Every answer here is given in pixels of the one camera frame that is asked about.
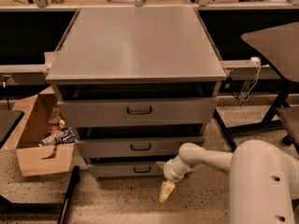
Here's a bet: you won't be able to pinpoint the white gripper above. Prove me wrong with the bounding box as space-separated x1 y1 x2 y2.
156 157 191 203

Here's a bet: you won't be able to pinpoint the grey bottom drawer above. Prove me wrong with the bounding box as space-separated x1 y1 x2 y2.
88 161 163 178

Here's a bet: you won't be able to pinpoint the grey drawer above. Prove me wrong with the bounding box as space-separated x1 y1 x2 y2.
58 98 217 128
88 161 163 178
76 136 204 158

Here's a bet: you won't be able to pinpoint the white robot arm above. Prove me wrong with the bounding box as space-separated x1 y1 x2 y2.
157 140 299 224

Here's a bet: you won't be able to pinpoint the grey middle drawer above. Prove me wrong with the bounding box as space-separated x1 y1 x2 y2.
76 136 204 158

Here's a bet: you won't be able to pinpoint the grey top drawer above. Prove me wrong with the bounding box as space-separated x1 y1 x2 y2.
58 98 217 128

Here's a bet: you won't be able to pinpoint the grey metal drawer cabinet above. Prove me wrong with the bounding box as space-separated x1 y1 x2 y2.
46 7 226 166

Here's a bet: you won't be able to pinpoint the crumpled snack wrappers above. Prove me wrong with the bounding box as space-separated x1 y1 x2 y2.
38 106 76 147

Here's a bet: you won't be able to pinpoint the brown cardboard box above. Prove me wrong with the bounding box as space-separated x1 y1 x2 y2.
1 88 80 176

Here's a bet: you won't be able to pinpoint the dark round side table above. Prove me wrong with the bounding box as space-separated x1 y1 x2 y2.
213 22 299 151

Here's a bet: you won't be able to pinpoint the white power adapter with cable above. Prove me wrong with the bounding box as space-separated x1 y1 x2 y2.
236 57 262 105

